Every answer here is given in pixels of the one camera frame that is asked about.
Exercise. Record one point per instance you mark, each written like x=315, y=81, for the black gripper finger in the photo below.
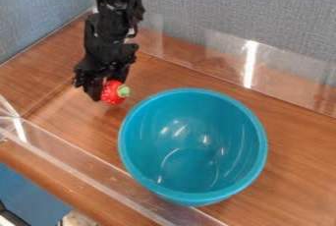
x=93, y=87
x=121, y=74

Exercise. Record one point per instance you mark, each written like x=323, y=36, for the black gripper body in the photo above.
x=107, y=55

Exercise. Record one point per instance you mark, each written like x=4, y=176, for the red toy strawberry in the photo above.
x=115, y=92

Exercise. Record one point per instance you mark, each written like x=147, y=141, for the blue plastic bowl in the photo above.
x=193, y=145

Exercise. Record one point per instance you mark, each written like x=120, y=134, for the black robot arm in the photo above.
x=116, y=19

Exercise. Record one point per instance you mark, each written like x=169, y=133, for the clear acrylic front barrier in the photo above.
x=91, y=184

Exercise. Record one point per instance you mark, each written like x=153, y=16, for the clear acrylic barrier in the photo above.
x=91, y=184
x=288, y=76

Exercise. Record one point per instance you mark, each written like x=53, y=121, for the clear acrylic back barrier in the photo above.
x=288, y=76

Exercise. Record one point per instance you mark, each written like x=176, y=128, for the clear acrylic left bracket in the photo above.
x=11, y=122

